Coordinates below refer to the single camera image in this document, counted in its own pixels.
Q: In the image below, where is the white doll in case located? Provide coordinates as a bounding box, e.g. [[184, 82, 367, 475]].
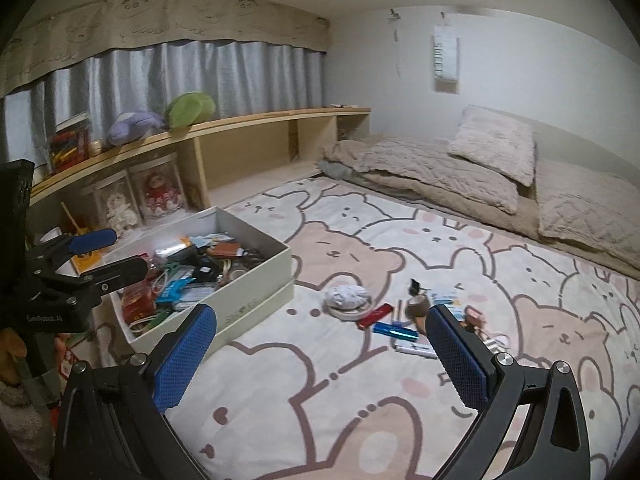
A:
[[81, 170, 142, 240]]

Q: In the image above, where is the beige pillow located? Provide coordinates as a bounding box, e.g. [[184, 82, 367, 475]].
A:
[[535, 159, 639, 266], [448, 106, 536, 188]]

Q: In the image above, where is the blue metallic box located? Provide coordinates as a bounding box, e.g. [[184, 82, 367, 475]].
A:
[[372, 322, 420, 342]]

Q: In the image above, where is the cartoon animal bed sheet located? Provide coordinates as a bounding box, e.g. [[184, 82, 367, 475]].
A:
[[168, 177, 639, 479]]

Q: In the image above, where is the grey curtain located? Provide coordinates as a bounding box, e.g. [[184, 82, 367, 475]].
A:
[[1, 0, 331, 166]]

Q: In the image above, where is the wooden shelf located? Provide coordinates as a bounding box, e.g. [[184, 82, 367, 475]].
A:
[[27, 106, 371, 236]]

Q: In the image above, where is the beige right pillow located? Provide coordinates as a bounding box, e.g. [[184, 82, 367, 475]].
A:
[[535, 159, 639, 266]]

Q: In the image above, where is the brown tape roll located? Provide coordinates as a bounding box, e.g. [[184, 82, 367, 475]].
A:
[[405, 295, 431, 322]]

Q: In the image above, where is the beige left pillow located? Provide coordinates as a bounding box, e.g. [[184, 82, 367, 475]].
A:
[[448, 106, 536, 188]]

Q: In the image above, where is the white remote control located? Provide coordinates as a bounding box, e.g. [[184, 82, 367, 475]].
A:
[[390, 337, 437, 359]]

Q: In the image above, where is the white shoe box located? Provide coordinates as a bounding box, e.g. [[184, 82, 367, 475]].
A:
[[105, 207, 294, 353]]

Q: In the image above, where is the red doll in case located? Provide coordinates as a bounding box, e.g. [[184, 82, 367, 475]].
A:
[[128, 153, 188, 226]]

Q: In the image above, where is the red metallic lighter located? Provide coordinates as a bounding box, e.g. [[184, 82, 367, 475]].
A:
[[356, 304, 394, 330]]

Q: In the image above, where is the pink clip holder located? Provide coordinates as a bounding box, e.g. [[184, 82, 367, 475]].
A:
[[462, 306, 510, 349]]

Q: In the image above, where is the green plush toy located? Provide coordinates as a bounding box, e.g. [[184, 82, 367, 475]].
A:
[[165, 92, 216, 129]]

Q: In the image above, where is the person left hand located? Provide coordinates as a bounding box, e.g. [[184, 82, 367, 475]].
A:
[[0, 328, 27, 386]]

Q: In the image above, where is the purple plush toy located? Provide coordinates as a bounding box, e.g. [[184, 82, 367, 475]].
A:
[[106, 110, 166, 148]]

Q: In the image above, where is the white striped box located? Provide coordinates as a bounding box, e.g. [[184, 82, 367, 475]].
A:
[[484, 338, 509, 354]]

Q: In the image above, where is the round cork coaster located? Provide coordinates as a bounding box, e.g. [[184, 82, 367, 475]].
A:
[[414, 316, 427, 335]]

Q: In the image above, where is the hanging wall sign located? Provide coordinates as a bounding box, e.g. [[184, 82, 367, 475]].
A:
[[433, 12, 459, 93]]

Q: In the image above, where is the beige striped small box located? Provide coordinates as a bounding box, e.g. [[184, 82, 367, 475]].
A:
[[394, 300, 406, 326]]

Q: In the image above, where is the blue white sachet packet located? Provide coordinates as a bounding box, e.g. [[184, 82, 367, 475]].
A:
[[428, 288, 461, 309]]

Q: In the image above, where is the beige folded blanket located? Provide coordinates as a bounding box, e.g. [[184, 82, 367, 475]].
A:
[[319, 138, 639, 278]]

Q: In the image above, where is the white plastic bag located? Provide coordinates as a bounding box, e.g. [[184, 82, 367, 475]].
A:
[[324, 284, 371, 309]]

